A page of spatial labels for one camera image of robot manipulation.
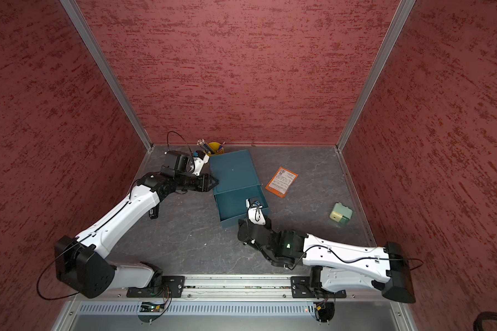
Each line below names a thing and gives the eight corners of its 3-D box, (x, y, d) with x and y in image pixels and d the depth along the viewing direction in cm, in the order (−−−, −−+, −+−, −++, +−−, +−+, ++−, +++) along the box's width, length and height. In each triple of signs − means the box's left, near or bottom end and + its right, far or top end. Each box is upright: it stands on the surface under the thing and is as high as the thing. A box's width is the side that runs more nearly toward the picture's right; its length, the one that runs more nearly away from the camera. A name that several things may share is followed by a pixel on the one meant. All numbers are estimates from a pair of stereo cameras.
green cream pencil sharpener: (328, 218, 94) (331, 213, 90) (333, 206, 99) (337, 200, 94) (344, 227, 92) (349, 222, 88) (349, 214, 96) (353, 209, 92)
